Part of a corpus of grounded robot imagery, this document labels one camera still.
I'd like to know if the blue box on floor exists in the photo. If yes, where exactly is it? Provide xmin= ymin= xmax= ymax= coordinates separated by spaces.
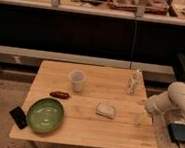
xmin=167 ymin=123 xmax=185 ymax=143

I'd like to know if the white sponge in wrapper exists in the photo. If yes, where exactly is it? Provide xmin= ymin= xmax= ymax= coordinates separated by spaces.
xmin=96 ymin=103 xmax=116 ymax=119

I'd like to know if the wooden folding table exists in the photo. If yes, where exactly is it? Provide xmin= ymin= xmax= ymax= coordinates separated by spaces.
xmin=10 ymin=60 xmax=158 ymax=148

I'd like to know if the translucent plastic cup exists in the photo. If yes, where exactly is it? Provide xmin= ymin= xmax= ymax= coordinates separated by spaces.
xmin=68 ymin=70 xmax=86 ymax=93

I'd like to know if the dark red sausage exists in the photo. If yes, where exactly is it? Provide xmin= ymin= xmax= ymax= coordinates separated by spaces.
xmin=50 ymin=91 xmax=70 ymax=100

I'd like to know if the green ceramic bowl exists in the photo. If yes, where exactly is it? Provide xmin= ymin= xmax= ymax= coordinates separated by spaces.
xmin=26 ymin=97 xmax=65 ymax=134

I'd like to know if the wicker basket on shelf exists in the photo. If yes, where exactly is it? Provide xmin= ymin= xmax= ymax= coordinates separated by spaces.
xmin=107 ymin=0 xmax=169 ymax=15

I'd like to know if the black smartphone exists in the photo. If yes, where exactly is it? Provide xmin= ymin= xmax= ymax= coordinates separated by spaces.
xmin=9 ymin=106 xmax=28 ymax=130

